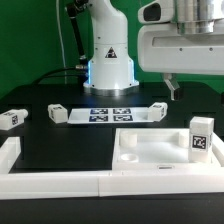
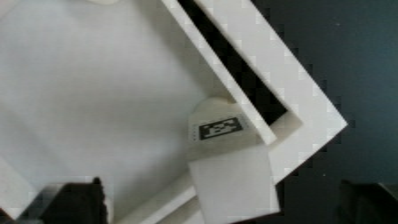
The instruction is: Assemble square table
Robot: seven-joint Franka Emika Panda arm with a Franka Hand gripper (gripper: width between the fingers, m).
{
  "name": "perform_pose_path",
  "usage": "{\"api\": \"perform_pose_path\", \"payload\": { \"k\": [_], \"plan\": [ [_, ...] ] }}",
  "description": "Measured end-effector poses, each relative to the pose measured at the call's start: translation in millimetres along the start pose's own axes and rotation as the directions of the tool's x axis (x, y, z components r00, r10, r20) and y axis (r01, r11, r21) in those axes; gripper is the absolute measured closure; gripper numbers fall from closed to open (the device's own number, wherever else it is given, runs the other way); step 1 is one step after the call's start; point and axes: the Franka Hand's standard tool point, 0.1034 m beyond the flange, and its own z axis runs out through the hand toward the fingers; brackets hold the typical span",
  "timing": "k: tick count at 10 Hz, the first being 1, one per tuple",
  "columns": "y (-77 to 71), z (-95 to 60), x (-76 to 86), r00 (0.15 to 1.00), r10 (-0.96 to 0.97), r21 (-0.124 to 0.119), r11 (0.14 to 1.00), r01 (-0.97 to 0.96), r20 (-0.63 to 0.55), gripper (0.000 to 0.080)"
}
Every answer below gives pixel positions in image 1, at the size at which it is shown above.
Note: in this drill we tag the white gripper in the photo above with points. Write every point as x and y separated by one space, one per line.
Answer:
161 49

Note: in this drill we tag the white square table top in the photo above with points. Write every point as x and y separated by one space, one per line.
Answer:
159 148

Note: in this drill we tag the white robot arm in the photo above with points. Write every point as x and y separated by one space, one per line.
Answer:
101 32

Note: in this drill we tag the white marker sheet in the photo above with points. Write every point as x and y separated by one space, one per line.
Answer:
109 115

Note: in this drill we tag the white U-shaped fence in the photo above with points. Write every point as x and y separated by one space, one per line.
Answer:
101 183

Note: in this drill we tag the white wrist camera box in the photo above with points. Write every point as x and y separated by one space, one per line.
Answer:
157 12

